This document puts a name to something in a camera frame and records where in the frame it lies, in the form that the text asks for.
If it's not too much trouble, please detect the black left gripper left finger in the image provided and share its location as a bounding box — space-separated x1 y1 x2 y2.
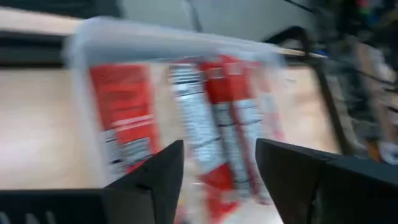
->
0 139 185 224

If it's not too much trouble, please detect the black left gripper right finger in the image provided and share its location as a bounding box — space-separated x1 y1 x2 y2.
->
255 138 398 224

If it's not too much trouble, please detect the red popcorn bag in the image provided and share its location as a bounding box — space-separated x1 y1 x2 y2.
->
89 63 162 184
169 55 241 222
198 55 284 205

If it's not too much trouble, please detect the clear plastic bin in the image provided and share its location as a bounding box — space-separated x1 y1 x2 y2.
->
63 16 289 189

